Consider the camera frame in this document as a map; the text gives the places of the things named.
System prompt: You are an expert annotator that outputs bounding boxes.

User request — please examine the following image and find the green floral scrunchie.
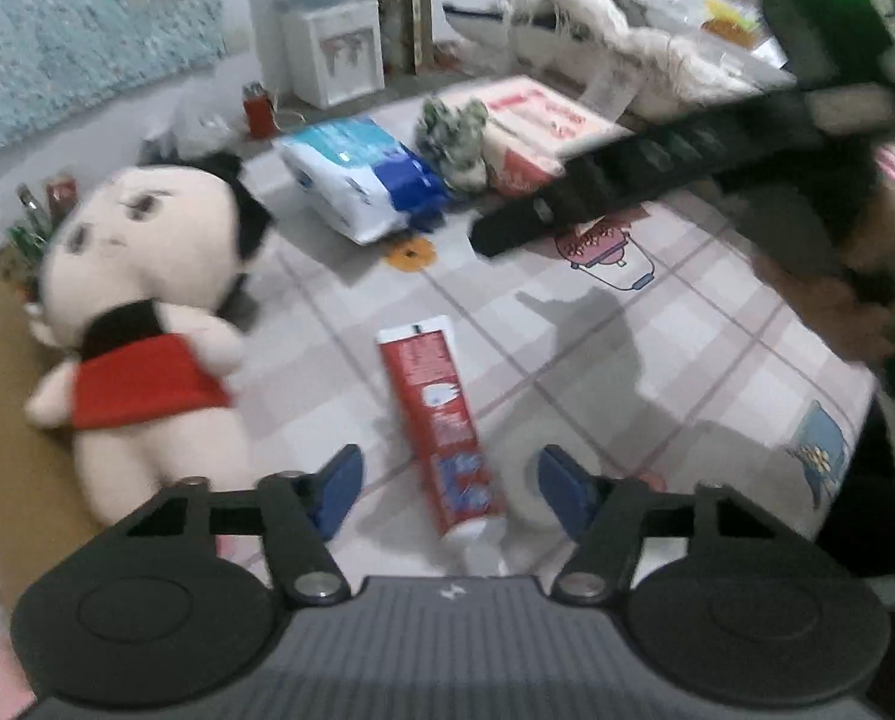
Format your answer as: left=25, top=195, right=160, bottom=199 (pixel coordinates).
left=415, top=94, right=492, bottom=193

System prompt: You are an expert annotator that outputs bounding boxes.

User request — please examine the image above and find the white red printed box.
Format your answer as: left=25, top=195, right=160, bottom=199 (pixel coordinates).
left=436, top=75, right=636, bottom=200

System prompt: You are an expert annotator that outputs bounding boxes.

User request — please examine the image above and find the green glass bottle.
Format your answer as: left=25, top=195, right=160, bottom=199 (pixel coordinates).
left=8, top=184, right=52, bottom=271

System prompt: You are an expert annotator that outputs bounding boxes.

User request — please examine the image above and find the large plush doll red top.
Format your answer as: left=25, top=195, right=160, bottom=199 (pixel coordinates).
left=23, top=150, right=276, bottom=526

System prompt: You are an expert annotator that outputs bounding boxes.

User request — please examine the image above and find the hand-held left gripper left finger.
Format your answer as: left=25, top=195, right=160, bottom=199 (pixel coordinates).
left=117, top=442, right=364, bottom=607

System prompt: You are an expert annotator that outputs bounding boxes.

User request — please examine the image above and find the red toothpaste tube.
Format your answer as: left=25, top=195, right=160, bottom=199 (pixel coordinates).
left=376, top=315, right=510, bottom=568

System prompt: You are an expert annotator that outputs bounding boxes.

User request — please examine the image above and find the checked cartoon tablecloth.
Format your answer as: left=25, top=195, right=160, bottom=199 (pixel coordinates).
left=0, top=67, right=893, bottom=586

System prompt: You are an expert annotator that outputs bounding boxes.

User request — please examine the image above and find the cream fringed blanket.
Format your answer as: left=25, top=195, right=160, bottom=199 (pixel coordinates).
left=499, top=0, right=765, bottom=122

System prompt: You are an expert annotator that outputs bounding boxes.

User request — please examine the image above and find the red snack packet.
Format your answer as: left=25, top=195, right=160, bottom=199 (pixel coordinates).
left=46, top=175, right=80, bottom=222

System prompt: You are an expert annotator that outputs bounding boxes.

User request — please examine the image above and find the cardboard box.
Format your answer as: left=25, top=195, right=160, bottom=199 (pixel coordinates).
left=0, top=247, right=118, bottom=616

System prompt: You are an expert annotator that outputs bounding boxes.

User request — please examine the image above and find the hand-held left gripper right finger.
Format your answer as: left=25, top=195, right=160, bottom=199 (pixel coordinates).
left=535, top=445, right=786, bottom=607

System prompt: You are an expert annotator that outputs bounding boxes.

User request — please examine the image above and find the yellow packet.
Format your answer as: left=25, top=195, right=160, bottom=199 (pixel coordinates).
left=701, top=0, right=765, bottom=47

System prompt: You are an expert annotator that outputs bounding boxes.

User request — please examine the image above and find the person's right hand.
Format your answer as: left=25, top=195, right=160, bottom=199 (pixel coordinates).
left=755, top=186, right=895, bottom=372

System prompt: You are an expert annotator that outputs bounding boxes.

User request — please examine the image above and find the red thermos bottle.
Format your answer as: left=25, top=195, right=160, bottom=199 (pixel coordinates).
left=242, top=82, right=275, bottom=140

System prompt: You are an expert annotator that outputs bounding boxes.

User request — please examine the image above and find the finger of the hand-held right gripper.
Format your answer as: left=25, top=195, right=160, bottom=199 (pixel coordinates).
left=468, top=191, right=570, bottom=260

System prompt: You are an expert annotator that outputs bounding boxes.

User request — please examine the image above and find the blue and white tissue pack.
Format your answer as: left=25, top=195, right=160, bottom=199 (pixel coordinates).
left=278, top=118, right=453, bottom=245

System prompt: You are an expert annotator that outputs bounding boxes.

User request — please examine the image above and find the white water dispenser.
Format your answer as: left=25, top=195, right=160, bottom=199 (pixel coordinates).
left=282, top=0, right=387, bottom=110

